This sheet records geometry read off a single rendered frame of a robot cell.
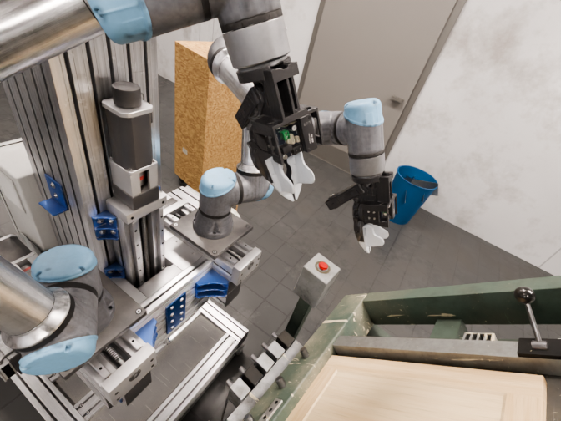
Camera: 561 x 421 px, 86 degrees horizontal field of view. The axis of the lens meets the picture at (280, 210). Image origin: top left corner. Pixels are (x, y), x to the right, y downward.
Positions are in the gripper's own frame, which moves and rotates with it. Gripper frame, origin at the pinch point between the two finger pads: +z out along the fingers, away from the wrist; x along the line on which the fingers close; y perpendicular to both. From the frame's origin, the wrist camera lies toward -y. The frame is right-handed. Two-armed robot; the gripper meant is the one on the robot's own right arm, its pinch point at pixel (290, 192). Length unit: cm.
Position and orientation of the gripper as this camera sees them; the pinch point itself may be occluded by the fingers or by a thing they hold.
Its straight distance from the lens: 50.6
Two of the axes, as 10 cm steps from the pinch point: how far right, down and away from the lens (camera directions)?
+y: 5.1, 3.6, -7.8
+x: 8.2, -4.6, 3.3
